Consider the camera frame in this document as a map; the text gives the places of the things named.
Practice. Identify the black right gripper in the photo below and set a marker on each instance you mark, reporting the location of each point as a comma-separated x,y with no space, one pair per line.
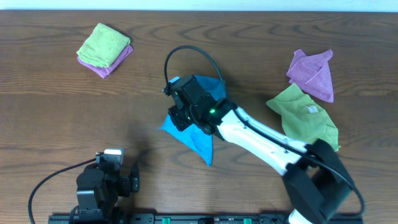
178,117

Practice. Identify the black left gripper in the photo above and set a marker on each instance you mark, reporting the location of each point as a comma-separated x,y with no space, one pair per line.
132,183

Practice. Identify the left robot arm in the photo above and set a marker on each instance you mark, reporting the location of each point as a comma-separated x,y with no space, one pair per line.
98,188

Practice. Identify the folded green cloth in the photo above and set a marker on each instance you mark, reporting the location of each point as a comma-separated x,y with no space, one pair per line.
100,33

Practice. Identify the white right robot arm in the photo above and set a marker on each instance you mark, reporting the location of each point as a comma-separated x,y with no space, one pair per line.
315,179

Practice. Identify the crumpled green cloth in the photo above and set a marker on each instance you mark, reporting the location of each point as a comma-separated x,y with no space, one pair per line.
302,118

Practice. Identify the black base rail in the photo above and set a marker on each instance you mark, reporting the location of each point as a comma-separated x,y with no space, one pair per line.
148,218

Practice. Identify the folded purple cloth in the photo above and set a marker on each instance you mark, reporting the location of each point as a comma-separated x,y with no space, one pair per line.
107,69

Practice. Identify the crumpled purple cloth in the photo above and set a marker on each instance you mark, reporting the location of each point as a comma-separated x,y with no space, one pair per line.
312,74

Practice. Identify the blue microfiber cloth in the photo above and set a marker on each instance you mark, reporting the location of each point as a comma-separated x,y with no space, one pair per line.
193,137

